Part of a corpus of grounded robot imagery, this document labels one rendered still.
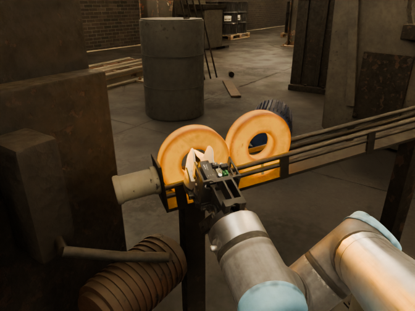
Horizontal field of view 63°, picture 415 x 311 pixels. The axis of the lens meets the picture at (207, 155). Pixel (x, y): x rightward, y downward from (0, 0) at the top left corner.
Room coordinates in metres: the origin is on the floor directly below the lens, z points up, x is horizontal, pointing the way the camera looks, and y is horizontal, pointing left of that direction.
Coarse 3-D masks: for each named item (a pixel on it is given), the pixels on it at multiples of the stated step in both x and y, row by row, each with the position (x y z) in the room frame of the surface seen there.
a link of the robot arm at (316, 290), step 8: (304, 256) 0.45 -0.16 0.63; (296, 264) 0.44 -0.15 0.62; (304, 264) 0.43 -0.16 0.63; (296, 272) 0.43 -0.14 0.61; (304, 272) 0.42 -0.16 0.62; (312, 272) 0.42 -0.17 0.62; (304, 280) 0.41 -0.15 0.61; (312, 280) 0.41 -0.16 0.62; (320, 280) 0.40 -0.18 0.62; (304, 288) 0.39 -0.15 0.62; (312, 288) 0.40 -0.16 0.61; (320, 288) 0.40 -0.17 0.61; (328, 288) 0.40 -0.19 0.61; (312, 296) 0.39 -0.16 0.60; (320, 296) 0.39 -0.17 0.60; (328, 296) 0.39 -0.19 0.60; (336, 296) 0.39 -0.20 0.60; (312, 304) 0.39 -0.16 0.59; (320, 304) 0.39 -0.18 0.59; (328, 304) 0.39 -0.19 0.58; (336, 304) 0.40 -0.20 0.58
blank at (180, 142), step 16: (192, 128) 0.65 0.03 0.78; (208, 128) 0.67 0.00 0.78; (176, 144) 0.63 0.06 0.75; (192, 144) 0.64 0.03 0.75; (208, 144) 0.66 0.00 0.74; (224, 144) 0.67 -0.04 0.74; (160, 160) 0.62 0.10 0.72; (176, 160) 0.63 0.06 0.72; (224, 160) 0.67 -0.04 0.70; (176, 176) 0.63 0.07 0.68
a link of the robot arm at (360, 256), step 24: (360, 216) 0.46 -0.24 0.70; (336, 240) 0.43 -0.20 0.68; (360, 240) 0.38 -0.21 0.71; (384, 240) 0.38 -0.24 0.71; (312, 264) 0.42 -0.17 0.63; (336, 264) 0.39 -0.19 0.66; (360, 264) 0.32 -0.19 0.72; (384, 264) 0.29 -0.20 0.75; (408, 264) 0.28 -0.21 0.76; (336, 288) 0.39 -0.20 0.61; (360, 288) 0.29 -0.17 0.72; (384, 288) 0.26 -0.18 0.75; (408, 288) 0.23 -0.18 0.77
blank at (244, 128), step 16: (256, 112) 0.71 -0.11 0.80; (272, 112) 0.73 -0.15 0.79; (240, 128) 0.68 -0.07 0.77; (256, 128) 0.69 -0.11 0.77; (272, 128) 0.71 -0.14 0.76; (288, 128) 0.72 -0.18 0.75; (240, 144) 0.68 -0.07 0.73; (272, 144) 0.72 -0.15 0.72; (288, 144) 0.72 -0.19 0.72; (240, 160) 0.68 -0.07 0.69; (256, 176) 0.70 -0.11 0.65
